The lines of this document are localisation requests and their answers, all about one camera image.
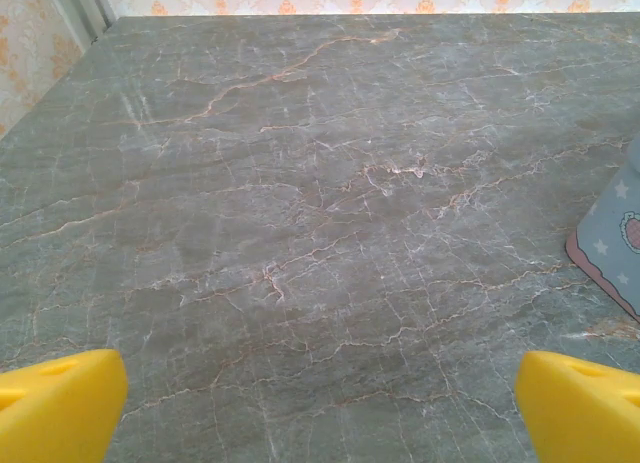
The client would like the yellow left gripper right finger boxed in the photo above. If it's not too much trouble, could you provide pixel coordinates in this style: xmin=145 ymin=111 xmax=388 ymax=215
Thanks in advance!
xmin=514 ymin=350 xmax=640 ymax=463

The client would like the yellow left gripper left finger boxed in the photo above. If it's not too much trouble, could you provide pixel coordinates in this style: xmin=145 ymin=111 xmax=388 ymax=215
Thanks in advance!
xmin=0 ymin=348 xmax=130 ymax=463

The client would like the blue cartoon tin box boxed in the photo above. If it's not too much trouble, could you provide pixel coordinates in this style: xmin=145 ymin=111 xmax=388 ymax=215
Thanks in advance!
xmin=565 ymin=135 xmax=640 ymax=324

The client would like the white vertical frame strip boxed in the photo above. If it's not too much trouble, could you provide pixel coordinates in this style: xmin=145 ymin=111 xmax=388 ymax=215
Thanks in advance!
xmin=63 ymin=0 xmax=119 ymax=50

